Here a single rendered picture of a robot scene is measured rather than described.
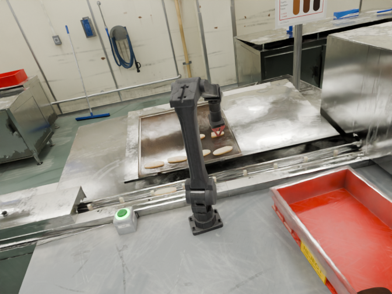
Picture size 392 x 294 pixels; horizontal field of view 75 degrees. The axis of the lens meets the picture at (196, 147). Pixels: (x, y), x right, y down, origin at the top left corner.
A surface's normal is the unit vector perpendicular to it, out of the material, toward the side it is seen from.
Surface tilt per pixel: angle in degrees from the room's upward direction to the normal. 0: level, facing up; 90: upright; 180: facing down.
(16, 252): 90
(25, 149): 90
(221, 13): 90
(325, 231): 0
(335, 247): 0
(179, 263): 0
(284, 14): 90
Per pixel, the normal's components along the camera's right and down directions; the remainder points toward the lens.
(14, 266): 0.14, 0.51
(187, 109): -0.22, 0.50
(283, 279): -0.17, -0.84
